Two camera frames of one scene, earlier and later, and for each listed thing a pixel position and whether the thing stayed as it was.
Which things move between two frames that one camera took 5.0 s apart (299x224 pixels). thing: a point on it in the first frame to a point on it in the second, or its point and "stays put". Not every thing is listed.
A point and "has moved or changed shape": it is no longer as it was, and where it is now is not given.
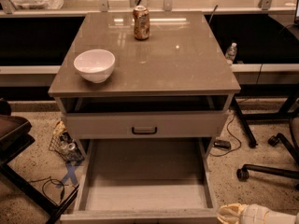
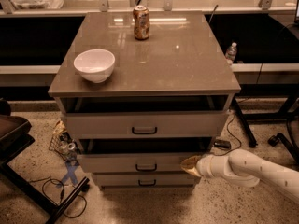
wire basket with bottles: x=64 y=146 stays put
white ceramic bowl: x=95 y=65 stays put
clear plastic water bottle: x=232 y=51 stays put
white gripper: x=252 y=214 to x=206 y=166
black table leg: x=251 y=139 stays put
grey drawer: x=145 y=181 has moved or changed shape
